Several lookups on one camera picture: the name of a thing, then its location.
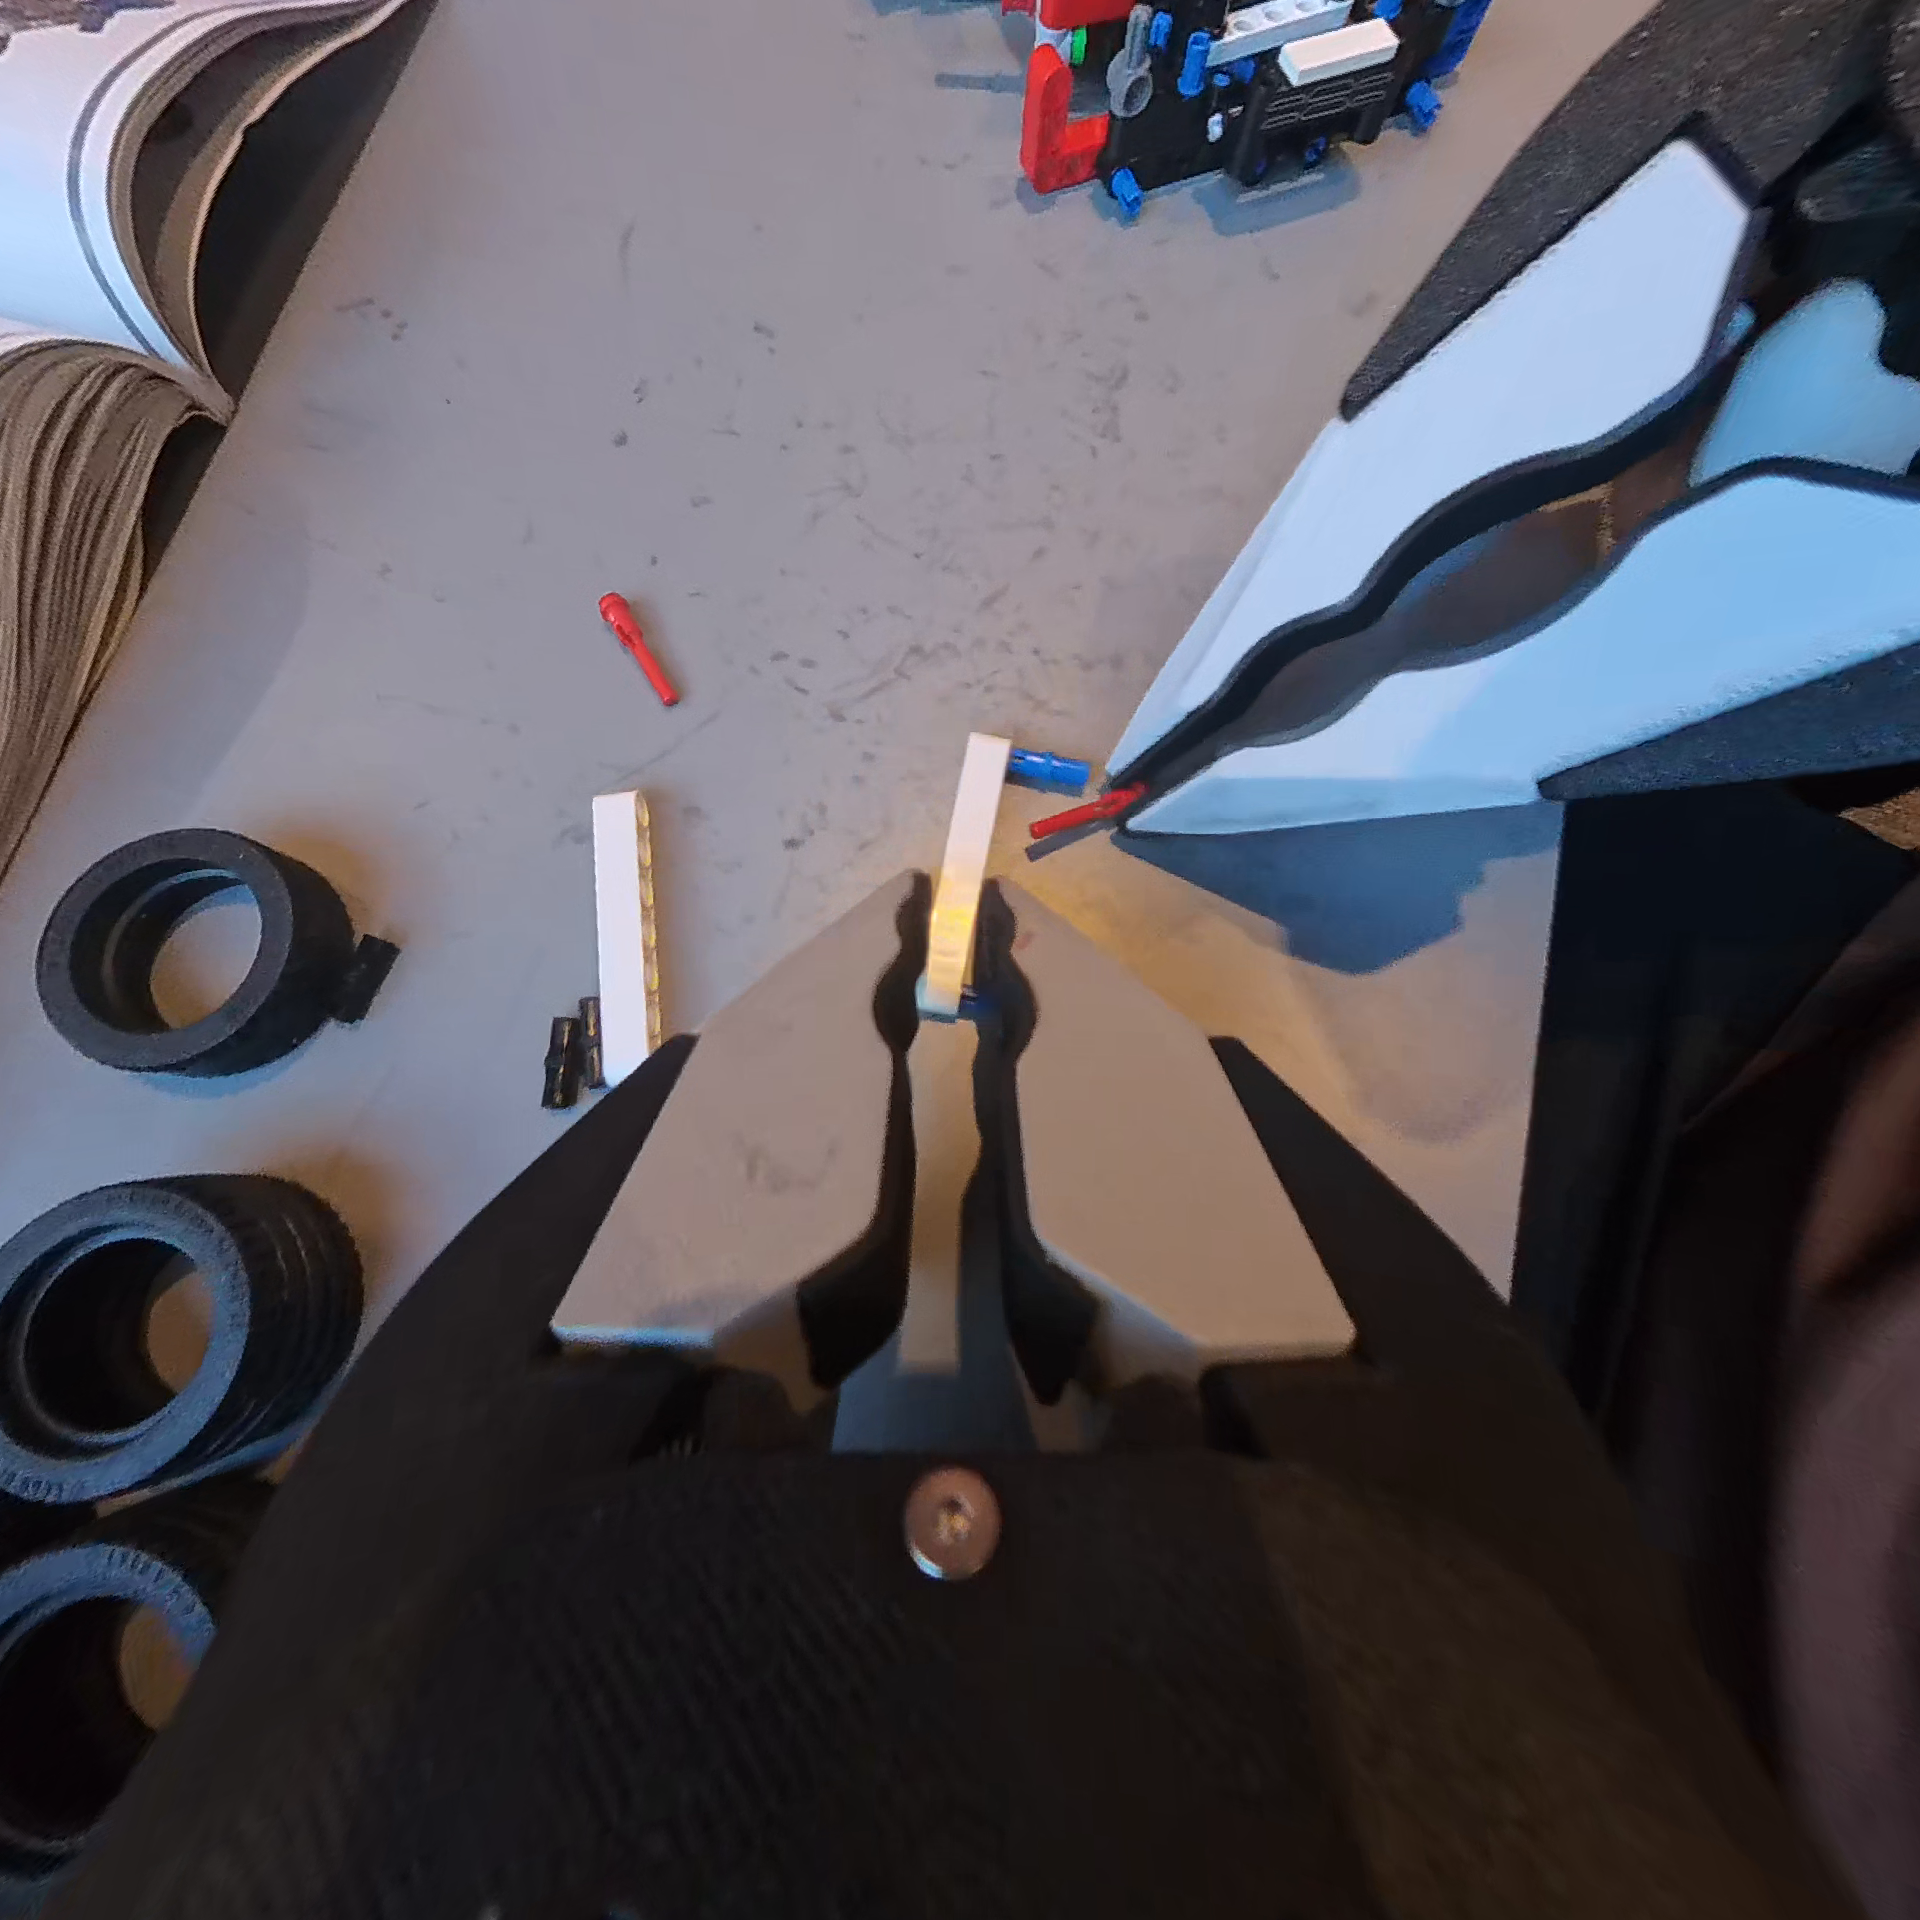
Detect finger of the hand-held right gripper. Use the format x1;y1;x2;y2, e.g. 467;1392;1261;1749
1105;138;1761;788
1117;457;1920;839

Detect grey desk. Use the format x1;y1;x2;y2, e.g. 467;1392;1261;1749
0;0;1659;1696

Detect person's dark trousers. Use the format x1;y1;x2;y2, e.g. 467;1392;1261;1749
1507;779;1920;1920

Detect toy brick vehicle model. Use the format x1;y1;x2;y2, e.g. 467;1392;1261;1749
1001;0;1495;225

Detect open instruction booklet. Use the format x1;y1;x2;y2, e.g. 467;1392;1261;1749
0;0;414;873

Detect white toy beam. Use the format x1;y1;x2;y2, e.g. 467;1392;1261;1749
591;787;663;1089
921;731;1010;1021

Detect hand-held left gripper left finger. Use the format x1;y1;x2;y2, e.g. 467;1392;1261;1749
550;872;921;1391

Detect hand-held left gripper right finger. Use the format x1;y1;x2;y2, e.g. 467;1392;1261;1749
972;873;1361;1403

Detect black toy tyre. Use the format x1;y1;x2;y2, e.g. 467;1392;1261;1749
0;1546;219;1876
0;1176;365;1507
37;828;365;1079

